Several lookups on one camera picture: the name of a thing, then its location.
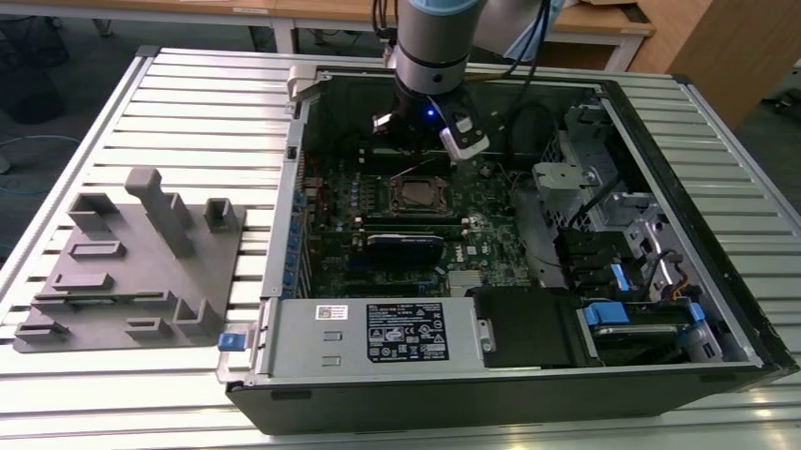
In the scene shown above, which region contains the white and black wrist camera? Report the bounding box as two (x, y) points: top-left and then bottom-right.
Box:
(429, 96), (492, 163)

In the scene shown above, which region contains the coloured wire bundle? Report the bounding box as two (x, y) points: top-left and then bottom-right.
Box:
(664, 276), (697, 302)

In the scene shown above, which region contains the black plastic shroud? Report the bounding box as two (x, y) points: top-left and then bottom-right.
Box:
(470, 286), (597, 370)

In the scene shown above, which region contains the metal socket cover frame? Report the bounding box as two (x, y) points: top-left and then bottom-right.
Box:
(388, 177), (452, 217)

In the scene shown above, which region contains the green motherboard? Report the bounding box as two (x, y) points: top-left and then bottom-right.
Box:
(298, 148), (548, 299)

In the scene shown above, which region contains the blue floor cable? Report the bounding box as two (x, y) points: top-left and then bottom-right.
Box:
(0, 133), (83, 196)

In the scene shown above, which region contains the wooden desk white frame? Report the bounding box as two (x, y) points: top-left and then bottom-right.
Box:
(0, 0), (296, 55)
(293, 0), (656, 71)

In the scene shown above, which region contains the silver chipset heatsink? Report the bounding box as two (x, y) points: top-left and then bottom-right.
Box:
(449, 270), (489, 289)

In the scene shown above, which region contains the black open PC case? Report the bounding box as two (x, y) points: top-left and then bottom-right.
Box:
(215, 63), (801, 437)

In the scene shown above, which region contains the black office chair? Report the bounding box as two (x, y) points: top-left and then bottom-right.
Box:
(0, 13), (71, 126)

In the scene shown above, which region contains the CPU socket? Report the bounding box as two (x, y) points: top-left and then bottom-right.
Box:
(385, 175), (453, 218)

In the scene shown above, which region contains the grey power supply unit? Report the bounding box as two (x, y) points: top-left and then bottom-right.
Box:
(266, 297), (489, 379)

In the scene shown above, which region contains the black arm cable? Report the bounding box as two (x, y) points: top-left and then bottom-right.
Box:
(372, 0), (400, 48)

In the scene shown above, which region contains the black camera cable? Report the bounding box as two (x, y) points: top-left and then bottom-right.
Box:
(478, 0), (559, 137)

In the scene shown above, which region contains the grey case latch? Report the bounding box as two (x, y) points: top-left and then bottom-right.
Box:
(286, 65), (322, 103)

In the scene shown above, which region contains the black graphics card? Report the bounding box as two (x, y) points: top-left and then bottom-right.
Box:
(366, 232), (449, 274)

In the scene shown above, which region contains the silver drive cage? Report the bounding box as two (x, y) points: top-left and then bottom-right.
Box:
(530, 103), (675, 292)

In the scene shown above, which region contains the silver-topped CPU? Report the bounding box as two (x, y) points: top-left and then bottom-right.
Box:
(404, 181), (440, 206)

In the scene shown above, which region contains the grey parts rack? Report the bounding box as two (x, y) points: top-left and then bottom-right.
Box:
(10, 167), (250, 355)

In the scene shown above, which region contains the hard disk in blue carrier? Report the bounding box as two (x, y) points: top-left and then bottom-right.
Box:
(580, 302), (709, 368)

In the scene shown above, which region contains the wooden cabinet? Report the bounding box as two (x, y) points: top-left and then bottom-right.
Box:
(629, 0), (801, 130)

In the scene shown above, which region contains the metal wire locking lever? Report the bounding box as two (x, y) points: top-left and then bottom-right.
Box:
(390, 157), (440, 180)

